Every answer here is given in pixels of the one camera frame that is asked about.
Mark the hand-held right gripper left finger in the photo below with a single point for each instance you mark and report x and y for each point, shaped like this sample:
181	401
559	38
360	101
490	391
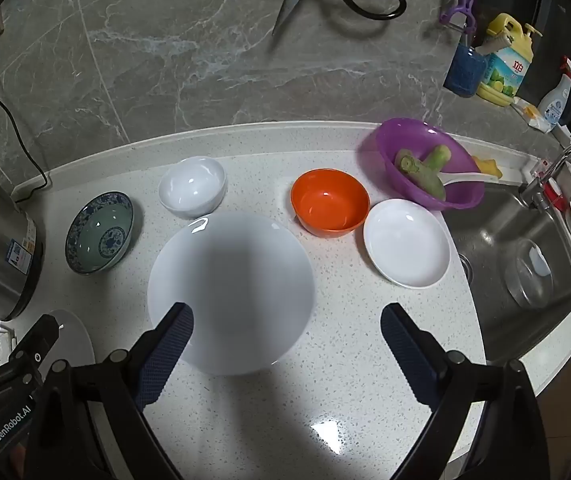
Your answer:
165	355

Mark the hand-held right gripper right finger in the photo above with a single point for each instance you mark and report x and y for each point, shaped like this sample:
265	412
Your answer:
408	355

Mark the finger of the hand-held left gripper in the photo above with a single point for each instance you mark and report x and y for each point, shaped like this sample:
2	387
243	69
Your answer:
38	342

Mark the large white plate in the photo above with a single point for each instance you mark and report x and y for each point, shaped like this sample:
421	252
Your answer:
230	280

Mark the white bowl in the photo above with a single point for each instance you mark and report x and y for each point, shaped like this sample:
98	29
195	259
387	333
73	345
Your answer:
193	185

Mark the stainless steel pot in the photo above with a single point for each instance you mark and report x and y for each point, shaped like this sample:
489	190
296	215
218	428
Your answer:
0	260

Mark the small white plate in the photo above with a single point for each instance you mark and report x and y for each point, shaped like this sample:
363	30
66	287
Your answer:
405	242

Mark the stainless steel sink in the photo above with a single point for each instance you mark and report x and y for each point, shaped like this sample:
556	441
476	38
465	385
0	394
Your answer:
485	260

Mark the blue patterned bowl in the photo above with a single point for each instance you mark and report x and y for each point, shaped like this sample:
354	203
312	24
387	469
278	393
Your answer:
100	235

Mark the clear glass bowl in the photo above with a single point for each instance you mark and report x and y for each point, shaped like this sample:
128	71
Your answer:
525	285

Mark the orange bowl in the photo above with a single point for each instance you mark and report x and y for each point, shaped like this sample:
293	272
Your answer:
330	202

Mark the green vegetable stem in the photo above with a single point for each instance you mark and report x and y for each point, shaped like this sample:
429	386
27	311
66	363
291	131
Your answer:
418	172
438	156

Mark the white spoon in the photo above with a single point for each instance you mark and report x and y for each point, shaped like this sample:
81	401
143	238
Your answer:
465	178

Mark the steel faucet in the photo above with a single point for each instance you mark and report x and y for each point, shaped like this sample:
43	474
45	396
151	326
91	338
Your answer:
533	192

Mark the yellow sponge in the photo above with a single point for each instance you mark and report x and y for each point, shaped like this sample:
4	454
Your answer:
490	166

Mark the purple plastic bowl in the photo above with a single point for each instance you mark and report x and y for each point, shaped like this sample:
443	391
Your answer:
415	135

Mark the white orange tube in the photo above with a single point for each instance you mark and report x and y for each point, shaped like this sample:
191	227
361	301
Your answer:
533	116

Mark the blue utensil cup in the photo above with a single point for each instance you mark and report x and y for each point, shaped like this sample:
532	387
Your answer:
465	72

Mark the white spray bottle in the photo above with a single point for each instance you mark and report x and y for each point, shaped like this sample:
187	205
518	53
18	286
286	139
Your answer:
555	97

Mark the yellow dish soap bottle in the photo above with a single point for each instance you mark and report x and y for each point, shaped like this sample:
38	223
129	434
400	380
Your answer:
508	72

